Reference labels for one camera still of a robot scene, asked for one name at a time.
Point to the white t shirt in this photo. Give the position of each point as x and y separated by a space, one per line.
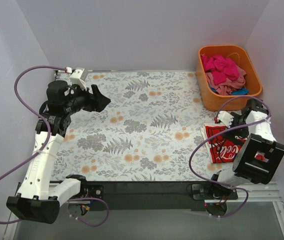
223 148

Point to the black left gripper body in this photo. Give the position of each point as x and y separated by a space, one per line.
92 99

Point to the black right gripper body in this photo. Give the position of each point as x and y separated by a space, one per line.
235 124

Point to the magenta crumpled shirt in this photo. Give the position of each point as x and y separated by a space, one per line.
221 68

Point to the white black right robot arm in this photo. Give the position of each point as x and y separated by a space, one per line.
260 153

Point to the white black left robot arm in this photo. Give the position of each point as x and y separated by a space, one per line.
35 200

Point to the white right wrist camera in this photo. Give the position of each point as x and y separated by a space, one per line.
225 118

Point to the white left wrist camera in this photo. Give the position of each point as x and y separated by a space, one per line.
78 76

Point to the salmon pink crumpled shirt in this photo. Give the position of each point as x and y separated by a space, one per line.
226 88

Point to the blue crumpled shirt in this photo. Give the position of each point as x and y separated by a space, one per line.
240 91

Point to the orange plastic laundry basket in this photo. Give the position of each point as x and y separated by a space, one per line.
213 101

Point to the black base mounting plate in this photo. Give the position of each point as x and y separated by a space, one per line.
156 195

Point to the floral patterned table mat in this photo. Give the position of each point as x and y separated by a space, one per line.
150 131

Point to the aluminium front frame rail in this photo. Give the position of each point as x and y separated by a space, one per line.
257 193

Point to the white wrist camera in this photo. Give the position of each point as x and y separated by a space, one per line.
225 118
78 76

